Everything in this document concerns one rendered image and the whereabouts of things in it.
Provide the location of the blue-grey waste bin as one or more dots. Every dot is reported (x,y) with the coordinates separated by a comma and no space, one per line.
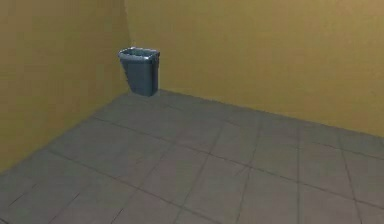
(141,75)

